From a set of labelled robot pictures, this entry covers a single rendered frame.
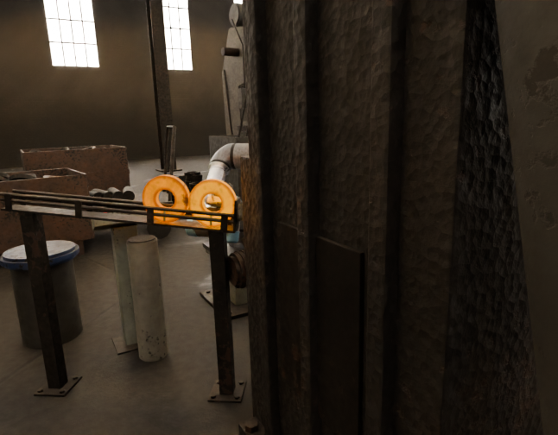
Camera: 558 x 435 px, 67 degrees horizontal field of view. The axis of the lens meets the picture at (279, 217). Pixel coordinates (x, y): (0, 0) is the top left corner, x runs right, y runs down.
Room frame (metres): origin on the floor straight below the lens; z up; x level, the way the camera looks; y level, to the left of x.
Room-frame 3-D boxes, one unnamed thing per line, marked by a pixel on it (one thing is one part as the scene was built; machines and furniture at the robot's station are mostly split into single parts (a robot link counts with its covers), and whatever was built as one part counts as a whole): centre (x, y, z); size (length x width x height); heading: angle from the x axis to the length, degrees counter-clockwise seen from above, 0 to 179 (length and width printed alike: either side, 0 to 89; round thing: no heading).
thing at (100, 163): (4.95, 2.36, 0.38); 1.03 x 0.83 x 0.75; 122
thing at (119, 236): (1.77, 0.67, 0.31); 0.24 x 0.16 x 0.62; 119
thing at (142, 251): (1.65, 0.56, 0.26); 0.12 x 0.12 x 0.52
